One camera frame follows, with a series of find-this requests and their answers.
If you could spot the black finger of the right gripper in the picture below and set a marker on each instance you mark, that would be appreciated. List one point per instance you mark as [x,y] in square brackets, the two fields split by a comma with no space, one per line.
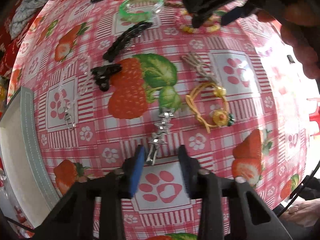
[238,12]

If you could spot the pink strawberry tablecloth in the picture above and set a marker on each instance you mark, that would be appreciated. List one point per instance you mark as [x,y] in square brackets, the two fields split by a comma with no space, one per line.
[249,125]

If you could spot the long black hair clip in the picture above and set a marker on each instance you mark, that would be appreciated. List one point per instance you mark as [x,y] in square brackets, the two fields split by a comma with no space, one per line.
[125,38]

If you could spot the grey crumpled blanket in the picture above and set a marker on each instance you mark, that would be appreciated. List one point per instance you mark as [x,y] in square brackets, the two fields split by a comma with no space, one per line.
[25,11]

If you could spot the person's right hand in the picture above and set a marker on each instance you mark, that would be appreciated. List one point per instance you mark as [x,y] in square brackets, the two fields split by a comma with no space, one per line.
[301,34]

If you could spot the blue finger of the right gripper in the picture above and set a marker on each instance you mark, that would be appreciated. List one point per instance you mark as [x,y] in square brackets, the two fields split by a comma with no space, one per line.
[199,19]

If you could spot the white jewelry tray box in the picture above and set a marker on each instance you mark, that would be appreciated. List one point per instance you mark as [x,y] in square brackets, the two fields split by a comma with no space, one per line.
[22,159]

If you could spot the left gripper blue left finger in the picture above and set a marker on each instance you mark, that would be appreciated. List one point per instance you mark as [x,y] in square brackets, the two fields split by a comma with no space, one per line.
[132,168]

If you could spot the small black bow clip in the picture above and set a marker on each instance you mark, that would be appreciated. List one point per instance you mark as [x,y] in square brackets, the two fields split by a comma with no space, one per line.
[102,75]

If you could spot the silver star hair clip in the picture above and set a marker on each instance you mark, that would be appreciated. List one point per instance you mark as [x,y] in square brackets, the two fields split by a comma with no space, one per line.
[163,126]

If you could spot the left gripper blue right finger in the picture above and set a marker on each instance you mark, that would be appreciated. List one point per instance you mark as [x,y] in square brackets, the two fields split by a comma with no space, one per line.
[189,168]

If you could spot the red plastic stool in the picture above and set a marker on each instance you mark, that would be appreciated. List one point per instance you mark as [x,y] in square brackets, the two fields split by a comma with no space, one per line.
[314,116]

